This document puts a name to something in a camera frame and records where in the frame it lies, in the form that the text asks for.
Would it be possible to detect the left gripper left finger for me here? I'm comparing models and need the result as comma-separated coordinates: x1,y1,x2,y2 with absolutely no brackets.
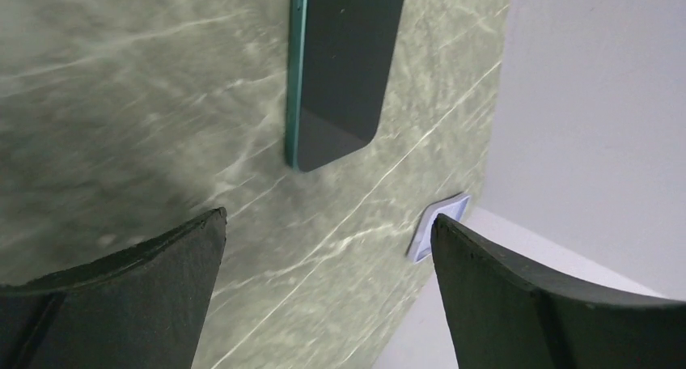
1,208,227,368

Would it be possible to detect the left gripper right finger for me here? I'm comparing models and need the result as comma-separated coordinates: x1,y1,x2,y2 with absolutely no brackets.
431,214,685,368

